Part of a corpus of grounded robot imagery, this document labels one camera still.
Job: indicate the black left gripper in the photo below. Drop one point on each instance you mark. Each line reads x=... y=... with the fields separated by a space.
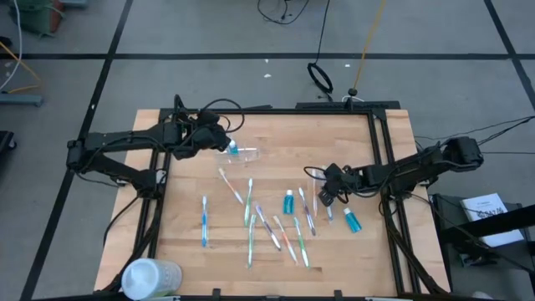
x=205 y=138

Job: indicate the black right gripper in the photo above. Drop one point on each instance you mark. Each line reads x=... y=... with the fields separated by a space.
x=342 y=180

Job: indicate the orange white toothbrush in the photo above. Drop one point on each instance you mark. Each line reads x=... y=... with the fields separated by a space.
x=230 y=186
x=314 y=200
x=285 y=239

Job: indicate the blue white toothbrush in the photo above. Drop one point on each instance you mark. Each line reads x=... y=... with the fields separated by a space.
x=204 y=221
x=248 y=149

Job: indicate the clear plastic bag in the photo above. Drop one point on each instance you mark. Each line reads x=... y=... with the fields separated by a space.
x=246 y=156

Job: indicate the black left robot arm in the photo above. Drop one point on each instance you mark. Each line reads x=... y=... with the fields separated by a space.
x=125 y=140

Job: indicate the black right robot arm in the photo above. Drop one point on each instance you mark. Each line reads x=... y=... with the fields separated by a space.
x=418 y=167

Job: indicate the black power strip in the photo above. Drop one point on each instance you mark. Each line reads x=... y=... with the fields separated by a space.
x=334 y=104

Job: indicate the black table clamp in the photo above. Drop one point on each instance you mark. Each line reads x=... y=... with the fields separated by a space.
x=216 y=293
x=338 y=294

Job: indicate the black pole foot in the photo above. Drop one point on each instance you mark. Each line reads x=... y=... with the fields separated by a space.
x=353 y=91

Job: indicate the black side cart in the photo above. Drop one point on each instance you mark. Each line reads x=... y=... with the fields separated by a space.
x=447 y=213

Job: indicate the white plastic canister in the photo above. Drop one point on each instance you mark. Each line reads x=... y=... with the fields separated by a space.
x=148 y=278

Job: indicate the white printed booklet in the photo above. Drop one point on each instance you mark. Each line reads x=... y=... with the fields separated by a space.
x=491 y=217

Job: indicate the person's white shoe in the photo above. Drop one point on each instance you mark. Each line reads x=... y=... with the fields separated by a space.
x=482 y=296

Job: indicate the grey metal bar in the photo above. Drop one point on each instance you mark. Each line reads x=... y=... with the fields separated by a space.
x=21 y=99

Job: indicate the black caster base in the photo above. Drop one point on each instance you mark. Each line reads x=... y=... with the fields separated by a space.
x=6 y=140

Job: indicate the green bag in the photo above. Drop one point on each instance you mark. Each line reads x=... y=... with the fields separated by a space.
x=35 y=16

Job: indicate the person's black shoe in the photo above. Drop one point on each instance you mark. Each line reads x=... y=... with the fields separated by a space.
x=5 y=41

